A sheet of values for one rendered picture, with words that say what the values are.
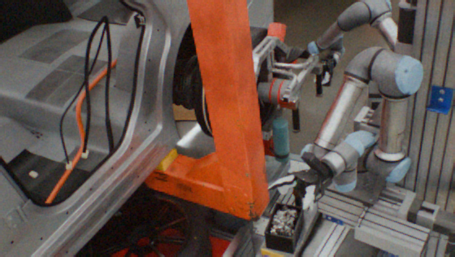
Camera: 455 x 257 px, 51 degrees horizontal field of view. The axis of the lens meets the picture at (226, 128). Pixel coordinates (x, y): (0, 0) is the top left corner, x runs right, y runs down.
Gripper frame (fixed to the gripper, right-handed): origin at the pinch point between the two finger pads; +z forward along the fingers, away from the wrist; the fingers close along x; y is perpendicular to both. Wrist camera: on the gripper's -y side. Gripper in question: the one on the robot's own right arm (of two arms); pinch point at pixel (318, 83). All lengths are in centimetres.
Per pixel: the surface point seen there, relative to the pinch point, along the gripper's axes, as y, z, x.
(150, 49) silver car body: 48, 64, -57
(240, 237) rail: -44, 83, -13
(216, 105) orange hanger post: 37, 81, -14
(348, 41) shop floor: -82, -199, -44
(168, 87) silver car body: 25, 61, -55
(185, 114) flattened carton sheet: -81, -42, -135
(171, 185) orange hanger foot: -23, 81, -52
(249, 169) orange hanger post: 4, 81, -3
